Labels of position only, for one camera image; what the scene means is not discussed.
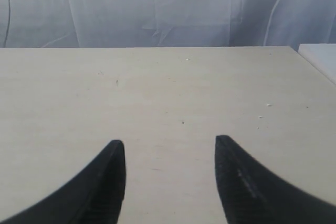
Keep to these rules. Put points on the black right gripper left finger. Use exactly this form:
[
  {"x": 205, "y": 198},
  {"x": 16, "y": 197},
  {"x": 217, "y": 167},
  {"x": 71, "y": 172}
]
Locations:
[{"x": 94, "y": 195}]

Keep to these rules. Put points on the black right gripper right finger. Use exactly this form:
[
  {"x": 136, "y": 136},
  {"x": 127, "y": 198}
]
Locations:
[{"x": 251, "y": 193}]

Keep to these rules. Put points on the white board at table edge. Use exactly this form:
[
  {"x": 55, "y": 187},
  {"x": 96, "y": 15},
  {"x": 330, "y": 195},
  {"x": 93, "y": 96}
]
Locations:
[{"x": 322, "y": 57}]

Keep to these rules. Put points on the white backdrop curtain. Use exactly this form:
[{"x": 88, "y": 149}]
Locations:
[{"x": 165, "y": 23}]

